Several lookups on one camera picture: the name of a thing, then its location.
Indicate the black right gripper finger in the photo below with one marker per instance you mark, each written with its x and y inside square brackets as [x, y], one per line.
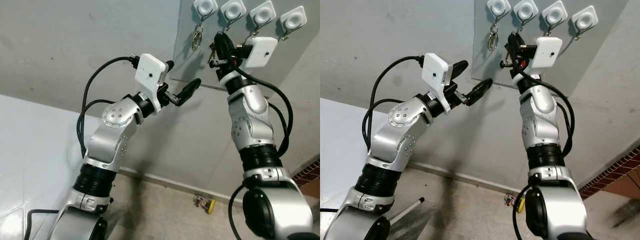
[225, 41]
[515, 41]

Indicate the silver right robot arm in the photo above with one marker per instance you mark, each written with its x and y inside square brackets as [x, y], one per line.
[537, 120]
[250, 120]

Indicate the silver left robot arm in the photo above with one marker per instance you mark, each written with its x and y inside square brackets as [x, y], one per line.
[400, 135]
[112, 135]

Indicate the grey wall panel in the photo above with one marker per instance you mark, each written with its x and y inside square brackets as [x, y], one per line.
[225, 20]

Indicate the red brick ledge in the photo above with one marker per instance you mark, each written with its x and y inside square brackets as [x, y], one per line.
[307, 177]
[615, 172]

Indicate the white square adhesive hook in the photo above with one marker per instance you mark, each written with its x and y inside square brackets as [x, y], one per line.
[263, 14]
[584, 19]
[293, 19]
[233, 9]
[498, 6]
[205, 7]
[525, 9]
[554, 14]

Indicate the white folding table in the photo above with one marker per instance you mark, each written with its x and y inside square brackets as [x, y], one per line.
[340, 165]
[30, 165]

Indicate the small yellow floor object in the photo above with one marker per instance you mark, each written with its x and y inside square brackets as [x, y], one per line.
[516, 201]
[206, 204]

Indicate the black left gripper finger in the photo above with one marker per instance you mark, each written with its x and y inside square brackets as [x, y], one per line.
[461, 66]
[190, 90]
[170, 65]
[480, 90]

